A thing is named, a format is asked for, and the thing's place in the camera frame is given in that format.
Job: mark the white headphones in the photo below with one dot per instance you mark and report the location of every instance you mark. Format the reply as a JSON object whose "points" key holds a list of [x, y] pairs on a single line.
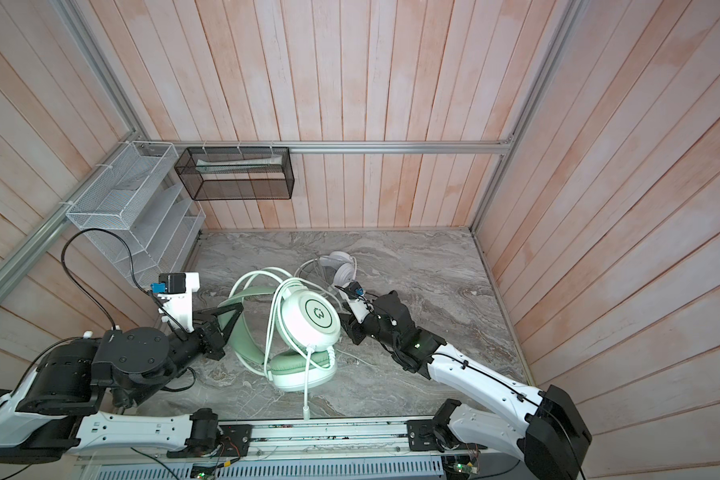
{"points": [[338, 269]]}

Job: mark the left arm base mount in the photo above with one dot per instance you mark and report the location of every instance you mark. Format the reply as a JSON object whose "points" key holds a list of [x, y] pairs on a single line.
{"points": [[209, 436]]}

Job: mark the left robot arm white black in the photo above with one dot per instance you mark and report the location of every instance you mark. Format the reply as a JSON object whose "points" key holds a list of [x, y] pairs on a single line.
{"points": [[56, 408]]}

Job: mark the white wire mesh shelf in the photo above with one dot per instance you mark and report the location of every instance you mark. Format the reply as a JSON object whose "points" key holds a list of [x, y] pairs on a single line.
{"points": [[142, 221]]}

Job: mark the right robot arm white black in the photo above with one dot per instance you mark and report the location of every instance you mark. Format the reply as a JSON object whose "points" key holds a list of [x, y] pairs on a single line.
{"points": [[542, 428]]}

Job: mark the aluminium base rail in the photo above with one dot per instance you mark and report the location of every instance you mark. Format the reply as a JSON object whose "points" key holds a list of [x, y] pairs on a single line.
{"points": [[309, 441]]}

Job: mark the black mesh basket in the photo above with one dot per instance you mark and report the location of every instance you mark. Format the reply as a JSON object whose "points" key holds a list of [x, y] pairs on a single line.
{"points": [[236, 173]]}

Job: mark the aluminium frame bar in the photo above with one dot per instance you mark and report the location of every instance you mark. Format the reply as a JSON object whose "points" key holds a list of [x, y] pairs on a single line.
{"points": [[351, 147]]}

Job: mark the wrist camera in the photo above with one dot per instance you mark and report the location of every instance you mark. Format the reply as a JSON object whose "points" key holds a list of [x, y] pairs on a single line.
{"points": [[174, 292], [354, 294]]}

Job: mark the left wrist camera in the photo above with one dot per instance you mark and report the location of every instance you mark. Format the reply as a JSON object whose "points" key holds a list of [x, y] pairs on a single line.
{"points": [[174, 292]]}

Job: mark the green headphones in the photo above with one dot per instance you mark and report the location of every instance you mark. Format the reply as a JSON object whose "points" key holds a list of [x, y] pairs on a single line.
{"points": [[303, 327]]}

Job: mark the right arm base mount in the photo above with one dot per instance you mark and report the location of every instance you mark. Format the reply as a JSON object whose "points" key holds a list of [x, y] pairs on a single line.
{"points": [[434, 433]]}

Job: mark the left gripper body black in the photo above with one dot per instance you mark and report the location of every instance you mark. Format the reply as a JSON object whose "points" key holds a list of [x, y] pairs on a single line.
{"points": [[206, 340]]}

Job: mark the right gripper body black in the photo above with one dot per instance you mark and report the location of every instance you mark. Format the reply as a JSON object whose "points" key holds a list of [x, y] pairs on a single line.
{"points": [[374, 327]]}

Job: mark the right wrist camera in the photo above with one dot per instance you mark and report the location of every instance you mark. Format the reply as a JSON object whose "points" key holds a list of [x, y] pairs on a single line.
{"points": [[354, 294]]}

